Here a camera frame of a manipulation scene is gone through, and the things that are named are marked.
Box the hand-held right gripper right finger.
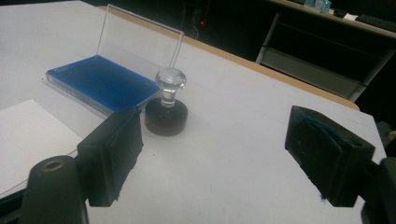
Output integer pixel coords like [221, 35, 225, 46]
[284, 105, 376, 208]

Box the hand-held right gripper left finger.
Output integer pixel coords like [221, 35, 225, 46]
[76, 106, 145, 208]

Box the black stamp with crystal handle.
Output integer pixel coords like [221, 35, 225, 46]
[144, 67, 190, 137]

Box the blue ink pad clear case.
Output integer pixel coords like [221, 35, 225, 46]
[45, 3, 185, 117]

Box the small white paper sheet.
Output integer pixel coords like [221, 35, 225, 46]
[0, 98, 83, 197]

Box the black keyboard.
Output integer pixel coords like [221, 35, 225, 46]
[355, 13, 396, 33]

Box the small black object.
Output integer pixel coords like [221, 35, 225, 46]
[332, 7, 348, 19]

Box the teal plastic bag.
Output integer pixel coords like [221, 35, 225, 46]
[303, 0, 332, 13]

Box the white table frame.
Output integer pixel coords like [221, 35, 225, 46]
[255, 0, 396, 103]

